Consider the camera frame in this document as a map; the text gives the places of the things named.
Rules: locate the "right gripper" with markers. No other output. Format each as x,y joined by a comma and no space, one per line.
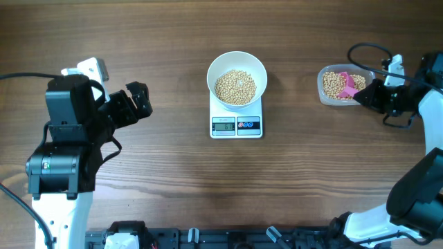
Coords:
373,99

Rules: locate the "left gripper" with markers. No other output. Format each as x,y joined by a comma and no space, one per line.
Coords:
131,113

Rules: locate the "pink plastic measuring scoop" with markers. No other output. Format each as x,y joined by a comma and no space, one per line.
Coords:
349,89

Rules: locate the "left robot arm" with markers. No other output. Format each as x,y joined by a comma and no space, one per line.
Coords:
62,172

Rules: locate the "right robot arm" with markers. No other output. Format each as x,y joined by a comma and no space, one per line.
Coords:
414,206

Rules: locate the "white digital kitchen scale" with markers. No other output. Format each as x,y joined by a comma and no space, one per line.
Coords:
244,123

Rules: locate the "soybeans in white bowl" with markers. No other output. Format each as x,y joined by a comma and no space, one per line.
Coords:
235,87

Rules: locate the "white bowl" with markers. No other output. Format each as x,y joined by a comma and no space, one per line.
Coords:
242,61

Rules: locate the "clear plastic container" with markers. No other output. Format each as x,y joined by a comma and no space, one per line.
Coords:
337,68

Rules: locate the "pile of soybeans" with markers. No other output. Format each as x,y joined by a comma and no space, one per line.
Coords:
333,84

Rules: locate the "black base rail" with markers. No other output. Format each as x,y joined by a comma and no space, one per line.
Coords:
213,239

